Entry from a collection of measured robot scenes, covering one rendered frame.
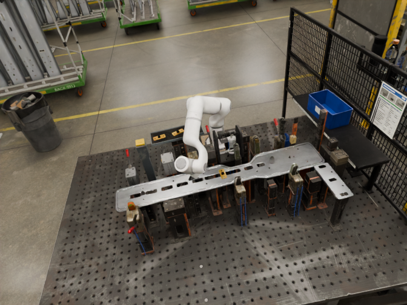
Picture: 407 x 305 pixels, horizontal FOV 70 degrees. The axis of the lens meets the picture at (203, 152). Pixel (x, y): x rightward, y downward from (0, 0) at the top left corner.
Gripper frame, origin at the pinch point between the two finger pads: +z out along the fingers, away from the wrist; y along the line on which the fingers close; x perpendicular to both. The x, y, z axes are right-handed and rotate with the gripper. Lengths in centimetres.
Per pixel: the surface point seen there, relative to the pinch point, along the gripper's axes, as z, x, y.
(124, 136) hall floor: 162, 180, -57
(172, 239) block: 11, -10, -48
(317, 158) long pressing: 33, -46, 53
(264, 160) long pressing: 25.5, -21.1, 30.4
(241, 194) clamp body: 2.9, -28.5, 5.0
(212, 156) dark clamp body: 17.0, 6.7, 10.2
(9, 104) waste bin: 79, 289, -109
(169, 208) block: -13.0, -3.6, -27.6
